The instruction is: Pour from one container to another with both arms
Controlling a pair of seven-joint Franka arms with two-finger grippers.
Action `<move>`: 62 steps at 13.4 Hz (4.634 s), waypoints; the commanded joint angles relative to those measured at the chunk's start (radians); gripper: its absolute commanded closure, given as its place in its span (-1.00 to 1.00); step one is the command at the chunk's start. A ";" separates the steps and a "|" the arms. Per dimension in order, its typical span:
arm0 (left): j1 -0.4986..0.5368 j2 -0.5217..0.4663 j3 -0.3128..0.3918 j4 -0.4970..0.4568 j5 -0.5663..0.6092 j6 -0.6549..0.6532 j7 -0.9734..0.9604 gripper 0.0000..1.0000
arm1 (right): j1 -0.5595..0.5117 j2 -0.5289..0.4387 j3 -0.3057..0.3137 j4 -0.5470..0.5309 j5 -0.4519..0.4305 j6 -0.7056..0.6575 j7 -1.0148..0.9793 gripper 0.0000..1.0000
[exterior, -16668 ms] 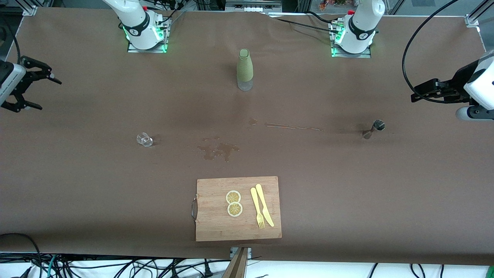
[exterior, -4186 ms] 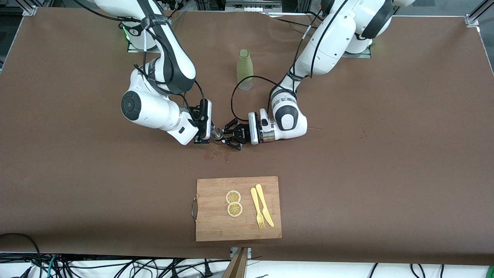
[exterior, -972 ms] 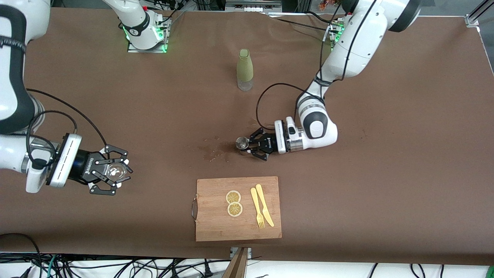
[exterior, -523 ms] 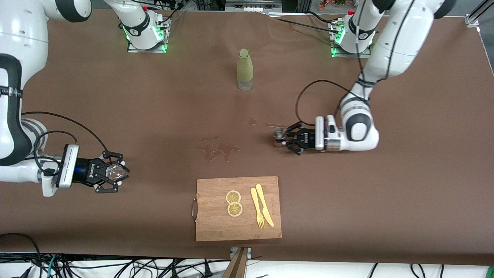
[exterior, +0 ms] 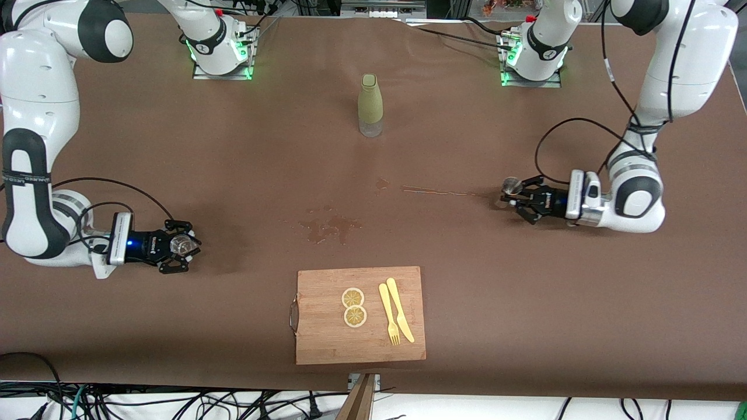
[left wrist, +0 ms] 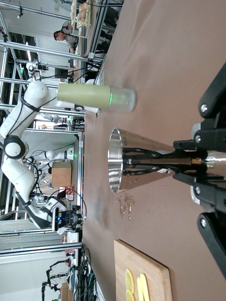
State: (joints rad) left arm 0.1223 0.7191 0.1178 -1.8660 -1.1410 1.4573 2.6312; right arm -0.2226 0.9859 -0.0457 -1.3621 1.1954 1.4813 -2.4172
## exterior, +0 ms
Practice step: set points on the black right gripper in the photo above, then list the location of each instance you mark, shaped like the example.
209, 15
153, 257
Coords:
147, 245

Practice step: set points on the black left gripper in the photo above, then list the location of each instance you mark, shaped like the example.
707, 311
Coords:
551, 202

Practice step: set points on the small clear glass beaker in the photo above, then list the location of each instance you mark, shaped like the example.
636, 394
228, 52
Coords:
185, 245

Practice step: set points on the steel double jigger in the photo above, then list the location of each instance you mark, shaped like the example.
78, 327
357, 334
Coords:
512, 185

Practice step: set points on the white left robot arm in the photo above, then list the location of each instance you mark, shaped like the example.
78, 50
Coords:
688, 58

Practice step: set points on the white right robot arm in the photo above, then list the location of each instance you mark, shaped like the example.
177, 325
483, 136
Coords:
35, 87

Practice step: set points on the brown table mat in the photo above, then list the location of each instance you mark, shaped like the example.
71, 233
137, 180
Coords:
146, 321

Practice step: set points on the wooden cutting board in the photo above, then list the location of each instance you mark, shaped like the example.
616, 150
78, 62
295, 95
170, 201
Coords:
327, 338

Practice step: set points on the yellow plastic knife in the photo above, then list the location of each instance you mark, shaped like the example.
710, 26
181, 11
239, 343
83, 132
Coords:
402, 319

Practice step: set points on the yellow plastic fork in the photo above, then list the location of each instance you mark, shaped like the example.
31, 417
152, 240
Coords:
387, 306

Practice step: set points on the lemon slice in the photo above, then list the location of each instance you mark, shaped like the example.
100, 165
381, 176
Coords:
352, 297
355, 317

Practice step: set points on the green sleeved glass bottle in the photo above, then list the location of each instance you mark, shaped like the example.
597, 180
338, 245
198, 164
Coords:
370, 102

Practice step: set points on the grey power strip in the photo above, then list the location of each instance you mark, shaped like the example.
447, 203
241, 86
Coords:
382, 11

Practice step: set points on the green object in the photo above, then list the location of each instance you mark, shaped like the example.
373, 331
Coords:
743, 411

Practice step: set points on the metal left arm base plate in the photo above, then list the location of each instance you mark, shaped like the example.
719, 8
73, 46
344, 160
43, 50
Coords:
525, 83

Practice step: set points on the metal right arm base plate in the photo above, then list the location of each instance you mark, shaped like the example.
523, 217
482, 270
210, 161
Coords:
204, 74

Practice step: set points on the metal bracket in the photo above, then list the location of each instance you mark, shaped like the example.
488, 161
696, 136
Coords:
376, 379

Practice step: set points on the wooden post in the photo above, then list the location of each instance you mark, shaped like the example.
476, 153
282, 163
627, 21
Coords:
359, 402

